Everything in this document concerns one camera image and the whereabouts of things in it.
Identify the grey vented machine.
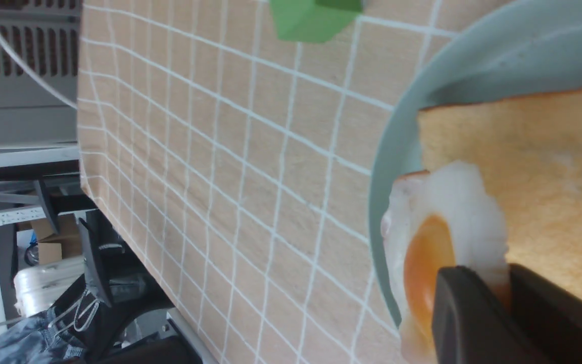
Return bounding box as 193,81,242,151
0,1,83,149

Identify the green empty plate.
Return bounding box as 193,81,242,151
368,1,582,329

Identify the cardboard box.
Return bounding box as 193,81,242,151
30,214,82,264

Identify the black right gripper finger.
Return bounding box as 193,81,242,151
431,264,582,363

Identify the green cube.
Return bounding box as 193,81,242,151
269,1,364,43

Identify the blue jeans cloth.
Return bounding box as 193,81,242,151
0,308,87,363

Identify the fried egg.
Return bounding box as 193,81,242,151
380,161,511,363

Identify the checkered tablecloth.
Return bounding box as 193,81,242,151
78,1,504,363

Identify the toast slice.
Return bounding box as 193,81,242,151
417,89,582,300

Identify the white cable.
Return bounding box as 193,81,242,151
0,0,78,110

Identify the white plastic container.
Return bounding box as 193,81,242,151
13,255,84,317

